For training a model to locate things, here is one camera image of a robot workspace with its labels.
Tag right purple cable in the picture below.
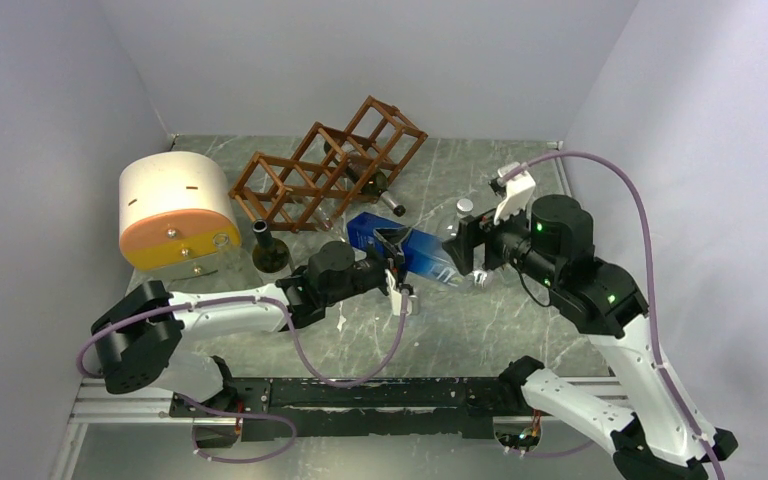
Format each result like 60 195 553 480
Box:
493 150 728 480

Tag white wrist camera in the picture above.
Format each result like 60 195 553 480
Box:
490 162 536 225
385 271 420 317

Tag clear round bottle red label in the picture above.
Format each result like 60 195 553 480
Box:
433 198 474 242

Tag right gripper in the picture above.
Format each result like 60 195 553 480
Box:
442 192 561 289

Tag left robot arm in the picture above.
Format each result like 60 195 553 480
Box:
84 227 416 416

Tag cream orange cylindrical box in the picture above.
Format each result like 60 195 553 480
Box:
119 151 241 281

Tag dark wine bottle left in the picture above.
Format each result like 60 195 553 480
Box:
252 220 292 274

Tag clear glass bottle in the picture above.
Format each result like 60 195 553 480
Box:
212 232 266 290

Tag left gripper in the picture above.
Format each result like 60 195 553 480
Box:
323 228 415 306

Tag blue square bottle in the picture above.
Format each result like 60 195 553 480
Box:
347 212 494 290

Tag green wine bottle tan label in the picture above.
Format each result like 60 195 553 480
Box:
322 140 408 219

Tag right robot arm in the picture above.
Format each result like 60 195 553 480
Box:
443 194 737 479

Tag brown wooden wine rack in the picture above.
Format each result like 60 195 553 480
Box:
228 96 428 233

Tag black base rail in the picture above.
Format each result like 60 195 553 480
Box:
168 377 533 448

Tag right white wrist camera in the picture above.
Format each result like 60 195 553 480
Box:
490 162 536 225

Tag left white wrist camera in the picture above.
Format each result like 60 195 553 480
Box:
385 271 420 317

